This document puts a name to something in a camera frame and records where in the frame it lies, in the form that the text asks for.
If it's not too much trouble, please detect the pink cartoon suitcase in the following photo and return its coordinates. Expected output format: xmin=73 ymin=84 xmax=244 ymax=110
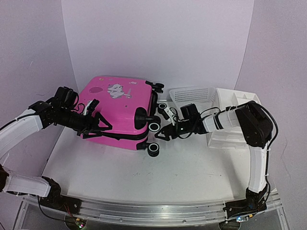
xmin=79 ymin=76 xmax=164 ymax=157

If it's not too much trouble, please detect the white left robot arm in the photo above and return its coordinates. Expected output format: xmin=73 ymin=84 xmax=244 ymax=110
xmin=0 ymin=86 xmax=112 ymax=209

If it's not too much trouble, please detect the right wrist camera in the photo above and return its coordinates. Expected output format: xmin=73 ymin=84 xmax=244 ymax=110
xmin=163 ymin=106 xmax=178 ymax=126

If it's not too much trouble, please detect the white plastic mesh basket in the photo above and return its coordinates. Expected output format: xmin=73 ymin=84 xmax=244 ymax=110
xmin=169 ymin=87 xmax=215 ymax=112

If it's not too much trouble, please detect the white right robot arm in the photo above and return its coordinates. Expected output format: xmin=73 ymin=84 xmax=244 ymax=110
xmin=155 ymin=101 xmax=278 ymax=214

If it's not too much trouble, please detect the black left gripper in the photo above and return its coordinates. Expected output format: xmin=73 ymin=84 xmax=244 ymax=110
xmin=59 ymin=107 xmax=112 ymax=139

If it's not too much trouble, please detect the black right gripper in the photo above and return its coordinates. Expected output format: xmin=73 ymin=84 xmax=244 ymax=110
xmin=155 ymin=120 xmax=192 ymax=141

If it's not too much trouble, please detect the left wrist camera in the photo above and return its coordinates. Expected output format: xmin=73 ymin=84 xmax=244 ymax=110
xmin=82 ymin=99 xmax=99 ymax=116

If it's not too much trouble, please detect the white drawer desk organizer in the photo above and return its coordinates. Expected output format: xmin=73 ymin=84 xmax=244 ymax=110
xmin=207 ymin=88 xmax=260 ymax=150

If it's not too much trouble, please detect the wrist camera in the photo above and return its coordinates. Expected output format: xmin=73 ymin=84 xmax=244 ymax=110
xmin=163 ymin=106 xmax=178 ymax=126
xmin=82 ymin=99 xmax=99 ymax=116

